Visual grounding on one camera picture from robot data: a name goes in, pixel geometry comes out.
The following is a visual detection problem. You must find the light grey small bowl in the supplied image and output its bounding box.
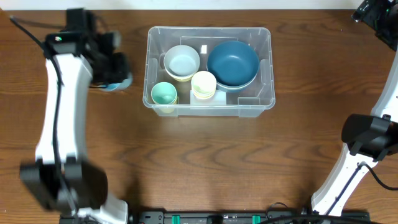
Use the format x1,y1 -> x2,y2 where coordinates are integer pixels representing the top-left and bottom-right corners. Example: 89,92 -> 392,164
164,45 -> 200,77

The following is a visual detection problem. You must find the dark blue bowl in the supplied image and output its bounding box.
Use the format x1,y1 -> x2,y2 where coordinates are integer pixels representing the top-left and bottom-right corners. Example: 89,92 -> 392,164
206,40 -> 260,76
217,85 -> 245,93

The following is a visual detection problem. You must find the cream cup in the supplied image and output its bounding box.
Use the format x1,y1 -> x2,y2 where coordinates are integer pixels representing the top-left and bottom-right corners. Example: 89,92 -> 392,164
191,71 -> 216,96

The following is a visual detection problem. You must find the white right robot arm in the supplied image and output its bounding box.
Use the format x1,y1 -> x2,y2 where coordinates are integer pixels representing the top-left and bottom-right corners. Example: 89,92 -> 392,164
310,0 -> 397,217

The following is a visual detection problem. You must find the beige large bowl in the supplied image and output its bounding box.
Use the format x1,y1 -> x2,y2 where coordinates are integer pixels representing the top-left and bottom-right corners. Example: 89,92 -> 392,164
213,73 -> 256,92

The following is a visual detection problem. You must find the yellow small bowl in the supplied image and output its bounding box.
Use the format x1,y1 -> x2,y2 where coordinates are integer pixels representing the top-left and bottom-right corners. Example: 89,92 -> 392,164
169,73 -> 193,82

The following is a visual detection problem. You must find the yellow cup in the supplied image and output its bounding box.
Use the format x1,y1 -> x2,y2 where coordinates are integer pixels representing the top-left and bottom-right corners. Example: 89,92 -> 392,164
155,96 -> 178,114
192,90 -> 216,100

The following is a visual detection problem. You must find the white small bowl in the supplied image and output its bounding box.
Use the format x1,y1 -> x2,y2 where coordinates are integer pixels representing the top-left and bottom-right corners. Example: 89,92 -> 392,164
165,68 -> 197,82

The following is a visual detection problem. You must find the light blue cup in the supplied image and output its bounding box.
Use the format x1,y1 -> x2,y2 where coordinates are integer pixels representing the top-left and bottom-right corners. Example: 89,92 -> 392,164
99,73 -> 133,91

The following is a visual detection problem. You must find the green cup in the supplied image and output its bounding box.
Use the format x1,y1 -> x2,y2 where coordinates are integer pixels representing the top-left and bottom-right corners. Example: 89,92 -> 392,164
151,82 -> 178,105

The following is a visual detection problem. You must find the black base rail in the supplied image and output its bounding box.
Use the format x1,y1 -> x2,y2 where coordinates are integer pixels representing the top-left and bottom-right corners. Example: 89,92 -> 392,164
59,209 -> 371,224

